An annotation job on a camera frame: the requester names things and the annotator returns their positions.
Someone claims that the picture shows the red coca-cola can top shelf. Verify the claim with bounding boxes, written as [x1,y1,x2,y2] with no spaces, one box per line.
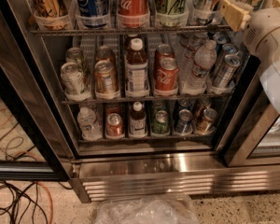
[118,0,148,17]

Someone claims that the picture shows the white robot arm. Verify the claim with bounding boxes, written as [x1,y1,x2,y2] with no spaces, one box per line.
[219,0,280,114]

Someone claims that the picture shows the gold can middle shelf front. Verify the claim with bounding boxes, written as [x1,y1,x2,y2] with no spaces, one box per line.
[94,61,118,93]

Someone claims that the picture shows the clear plastic bag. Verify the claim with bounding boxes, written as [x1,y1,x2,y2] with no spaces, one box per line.
[93,194,200,224]

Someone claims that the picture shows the water bottle bottom shelf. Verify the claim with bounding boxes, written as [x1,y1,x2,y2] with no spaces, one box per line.
[77,106,97,137]

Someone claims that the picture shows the iced tea bottle bottom shelf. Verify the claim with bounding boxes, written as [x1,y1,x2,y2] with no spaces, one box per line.
[129,102,147,137]

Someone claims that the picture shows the gold can middle shelf rear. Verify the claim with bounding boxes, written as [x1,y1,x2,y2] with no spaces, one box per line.
[95,46,115,63]

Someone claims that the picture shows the white can shelf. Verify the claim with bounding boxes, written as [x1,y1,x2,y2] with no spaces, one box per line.
[65,47,85,66]
[61,62,87,95]

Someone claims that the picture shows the silver slim can rear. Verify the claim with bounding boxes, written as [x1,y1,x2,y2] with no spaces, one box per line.
[213,34,230,45]

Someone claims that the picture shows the right glass fridge door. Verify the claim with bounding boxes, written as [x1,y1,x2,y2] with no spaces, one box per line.
[221,59,280,167]

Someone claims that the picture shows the left glass fridge door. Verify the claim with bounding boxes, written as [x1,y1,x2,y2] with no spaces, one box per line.
[0,0,73,181]

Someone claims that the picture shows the blue pepsi can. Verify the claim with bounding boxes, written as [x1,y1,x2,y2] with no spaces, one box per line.
[74,0,110,18]

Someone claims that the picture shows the iced tea bottle shelf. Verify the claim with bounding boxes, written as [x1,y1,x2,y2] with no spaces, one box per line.
[129,102,147,137]
[125,38,148,92]

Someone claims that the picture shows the glass fridge door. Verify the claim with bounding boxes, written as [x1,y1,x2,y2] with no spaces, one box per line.
[221,59,280,167]
[0,0,73,181]

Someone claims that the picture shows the red coke can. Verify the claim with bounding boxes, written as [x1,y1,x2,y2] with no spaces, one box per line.
[155,58,178,91]
[155,44,175,63]

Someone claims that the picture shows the red coke can middle rear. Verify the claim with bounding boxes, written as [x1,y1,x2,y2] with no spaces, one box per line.
[155,44,175,63]

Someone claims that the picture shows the brown can shelf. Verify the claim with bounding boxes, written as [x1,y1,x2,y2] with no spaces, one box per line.
[196,108,217,133]
[193,97,212,116]

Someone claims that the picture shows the silver slim can middle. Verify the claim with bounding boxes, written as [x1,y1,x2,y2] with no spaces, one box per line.
[215,43,239,66]

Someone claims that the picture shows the blue can bottom shelf rear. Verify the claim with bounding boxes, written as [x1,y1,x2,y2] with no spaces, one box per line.
[175,99,191,110]

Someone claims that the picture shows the orange floor cable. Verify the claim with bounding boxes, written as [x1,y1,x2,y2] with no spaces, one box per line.
[35,180,54,224]

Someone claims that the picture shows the silver slim can front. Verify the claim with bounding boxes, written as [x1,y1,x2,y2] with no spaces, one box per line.
[212,54,241,88]

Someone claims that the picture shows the black floor cables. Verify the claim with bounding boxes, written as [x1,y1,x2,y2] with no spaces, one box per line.
[0,180,73,224]

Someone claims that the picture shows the white can middle shelf front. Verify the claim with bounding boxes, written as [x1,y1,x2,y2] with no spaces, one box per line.
[61,62,87,95]

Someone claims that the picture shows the iced tea bottle middle shelf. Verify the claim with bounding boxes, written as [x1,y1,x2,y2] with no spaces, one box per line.
[125,38,148,92]

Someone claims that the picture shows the white can middle shelf rear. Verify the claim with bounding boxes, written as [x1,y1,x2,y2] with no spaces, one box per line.
[65,47,85,66]

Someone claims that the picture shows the brown can bottom shelf rear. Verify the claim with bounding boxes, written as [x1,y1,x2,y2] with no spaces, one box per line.
[193,97,212,116]

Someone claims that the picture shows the red coke can middle front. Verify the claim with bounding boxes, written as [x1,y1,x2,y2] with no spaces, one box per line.
[155,58,178,91]

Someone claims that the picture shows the blue can shelf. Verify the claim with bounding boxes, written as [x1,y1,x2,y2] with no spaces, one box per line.
[175,99,191,110]
[174,109,193,134]

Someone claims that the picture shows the brown can bottom shelf front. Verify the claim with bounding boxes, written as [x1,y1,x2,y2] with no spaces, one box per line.
[196,108,217,133]

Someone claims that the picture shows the yellow orange can top shelf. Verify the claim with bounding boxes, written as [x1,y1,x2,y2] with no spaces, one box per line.
[34,0,68,18]

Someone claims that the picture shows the clear water bottle middle shelf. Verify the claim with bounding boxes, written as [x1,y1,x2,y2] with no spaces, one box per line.
[188,40,217,89]

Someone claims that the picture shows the red can bottom shelf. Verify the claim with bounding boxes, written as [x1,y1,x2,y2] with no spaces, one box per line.
[106,113,123,137]

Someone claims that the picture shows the stainless steel fridge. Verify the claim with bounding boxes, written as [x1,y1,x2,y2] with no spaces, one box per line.
[0,0,280,203]

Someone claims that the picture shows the blue can bottom shelf front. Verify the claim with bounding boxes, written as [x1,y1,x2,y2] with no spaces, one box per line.
[174,109,193,134]

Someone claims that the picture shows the gold can shelf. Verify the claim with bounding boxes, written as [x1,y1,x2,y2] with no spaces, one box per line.
[94,61,118,93]
[95,46,115,63]

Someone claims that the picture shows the green can bottom shelf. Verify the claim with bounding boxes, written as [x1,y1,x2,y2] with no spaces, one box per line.
[152,110,169,134]

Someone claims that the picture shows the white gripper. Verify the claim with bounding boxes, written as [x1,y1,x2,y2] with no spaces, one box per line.
[219,0,280,67]

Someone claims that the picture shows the silver slim can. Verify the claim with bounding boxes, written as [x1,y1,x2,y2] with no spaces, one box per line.
[215,43,239,66]
[213,34,230,45]
[212,54,241,88]

